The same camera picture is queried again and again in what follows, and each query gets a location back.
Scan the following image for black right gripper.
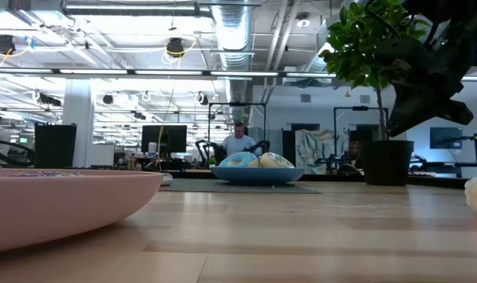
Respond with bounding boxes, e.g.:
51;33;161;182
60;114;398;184
375;37;477;138

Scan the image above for large mint swirl donut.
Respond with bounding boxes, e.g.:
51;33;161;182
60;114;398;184
259;152;296;169

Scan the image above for large blue frosted donut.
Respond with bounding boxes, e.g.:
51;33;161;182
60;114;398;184
218;152;260;169

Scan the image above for small dark blue donut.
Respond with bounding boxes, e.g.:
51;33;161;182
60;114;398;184
9;170;84;178

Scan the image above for green potted plant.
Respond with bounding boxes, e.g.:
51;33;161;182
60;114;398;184
320;0;431;186

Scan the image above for black articulated stand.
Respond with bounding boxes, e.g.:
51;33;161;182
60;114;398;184
441;132;477;172

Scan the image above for pale patterned cloth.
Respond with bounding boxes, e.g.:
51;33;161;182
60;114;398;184
295;129;350;175

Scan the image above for blue plate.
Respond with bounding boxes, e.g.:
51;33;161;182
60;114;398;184
211;166;306;186

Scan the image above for dark grey woven placemat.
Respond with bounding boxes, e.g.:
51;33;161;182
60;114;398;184
158;178;321;195

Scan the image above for black computer monitor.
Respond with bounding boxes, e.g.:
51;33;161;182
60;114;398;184
141;124;188;154

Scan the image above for black ceiling device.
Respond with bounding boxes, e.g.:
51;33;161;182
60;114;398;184
0;34;17;56
166;37;185;57

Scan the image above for long ceiling light strip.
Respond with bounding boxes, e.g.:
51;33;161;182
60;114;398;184
0;68;337;78

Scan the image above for black ribbed cabinet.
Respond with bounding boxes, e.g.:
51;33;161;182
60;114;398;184
34;123;78;169

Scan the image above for pink plate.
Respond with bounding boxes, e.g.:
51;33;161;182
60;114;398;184
0;168;164;255

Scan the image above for wall-mounted dark screen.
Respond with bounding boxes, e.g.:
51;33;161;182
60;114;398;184
429;127;464;150

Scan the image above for black background station frame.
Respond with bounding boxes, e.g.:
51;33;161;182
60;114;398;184
333;105;389;147
207;101;267;155

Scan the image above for silver ventilation duct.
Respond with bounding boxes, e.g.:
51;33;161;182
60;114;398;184
209;0;255;123

